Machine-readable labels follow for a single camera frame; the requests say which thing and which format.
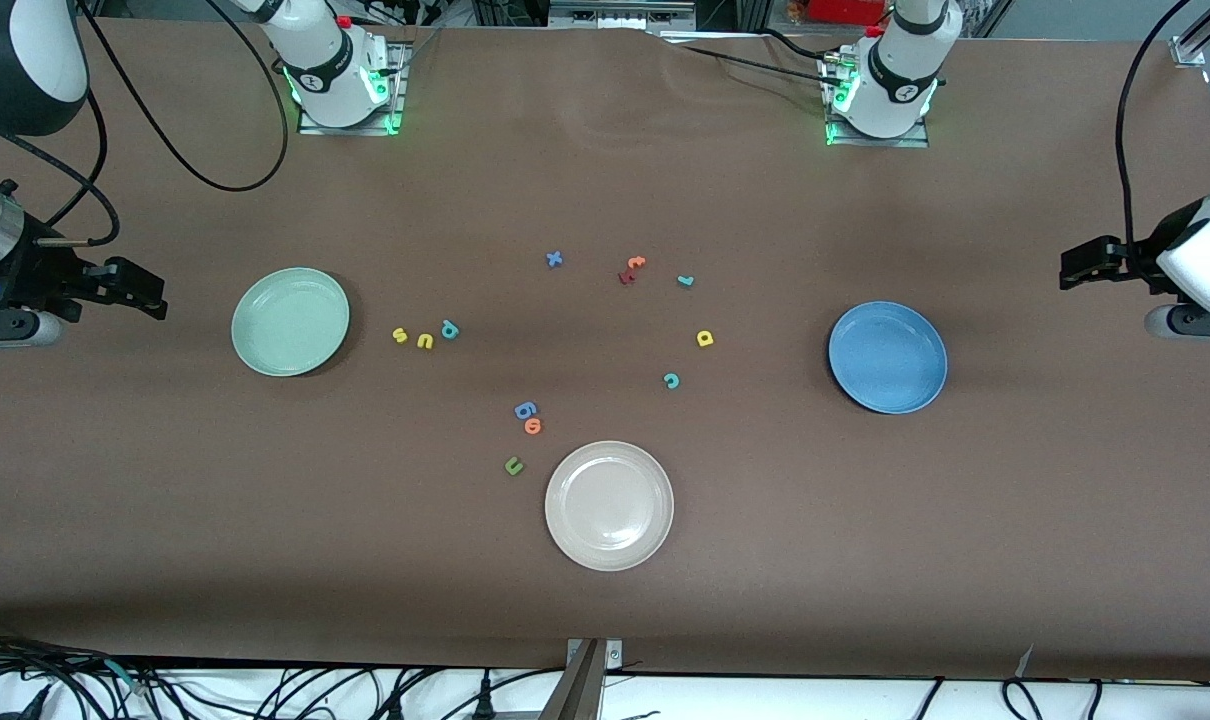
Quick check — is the red box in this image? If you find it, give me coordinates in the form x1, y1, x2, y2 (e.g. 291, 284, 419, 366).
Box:
805, 0, 891, 26

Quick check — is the pale green plate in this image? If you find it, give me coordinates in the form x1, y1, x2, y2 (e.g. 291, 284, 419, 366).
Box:
231, 267, 351, 378

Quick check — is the grey metal device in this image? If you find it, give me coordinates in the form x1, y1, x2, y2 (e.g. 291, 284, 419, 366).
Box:
548, 0, 698, 33

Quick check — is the aluminium frame strut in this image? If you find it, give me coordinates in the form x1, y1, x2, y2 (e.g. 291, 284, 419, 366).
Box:
540, 638, 626, 720

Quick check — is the black cable on table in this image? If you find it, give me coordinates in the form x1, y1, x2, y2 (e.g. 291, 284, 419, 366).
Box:
677, 28, 851, 86

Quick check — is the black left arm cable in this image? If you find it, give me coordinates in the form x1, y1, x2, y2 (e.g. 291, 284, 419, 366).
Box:
1115, 0, 1196, 267

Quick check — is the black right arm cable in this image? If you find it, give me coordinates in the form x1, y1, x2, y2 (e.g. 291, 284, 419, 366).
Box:
0, 0, 291, 247

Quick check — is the aluminium corner frame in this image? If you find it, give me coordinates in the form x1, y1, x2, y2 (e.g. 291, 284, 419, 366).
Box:
1170, 0, 1210, 67

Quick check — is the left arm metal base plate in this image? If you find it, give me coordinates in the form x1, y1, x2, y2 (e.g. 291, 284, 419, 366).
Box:
825, 50, 931, 149

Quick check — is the blue plate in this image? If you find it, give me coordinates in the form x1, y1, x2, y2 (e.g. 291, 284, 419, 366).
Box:
828, 301, 949, 415

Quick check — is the beige plate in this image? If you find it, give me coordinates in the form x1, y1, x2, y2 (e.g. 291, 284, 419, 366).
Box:
544, 441, 675, 572

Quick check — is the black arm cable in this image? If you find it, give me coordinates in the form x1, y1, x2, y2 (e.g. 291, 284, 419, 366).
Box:
0, 0, 291, 247
1115, 0, 1196, 267

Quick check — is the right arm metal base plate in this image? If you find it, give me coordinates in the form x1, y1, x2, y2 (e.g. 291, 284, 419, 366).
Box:
297, 40, 408, 136

